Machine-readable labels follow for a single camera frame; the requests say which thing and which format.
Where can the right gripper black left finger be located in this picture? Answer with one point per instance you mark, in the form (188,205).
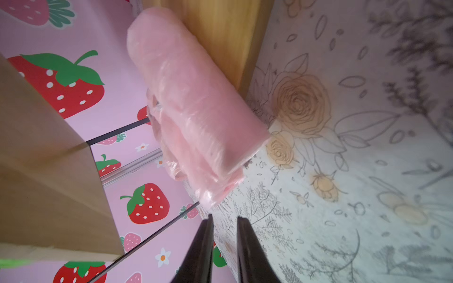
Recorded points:
(197,264)

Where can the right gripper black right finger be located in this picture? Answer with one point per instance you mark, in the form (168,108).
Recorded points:
(253,266)

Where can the pink trash bag roll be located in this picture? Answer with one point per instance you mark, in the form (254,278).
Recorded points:
(199,111)
(191,169)

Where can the wooden shelf black metal frame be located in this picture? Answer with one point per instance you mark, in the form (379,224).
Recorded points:
(66,77)

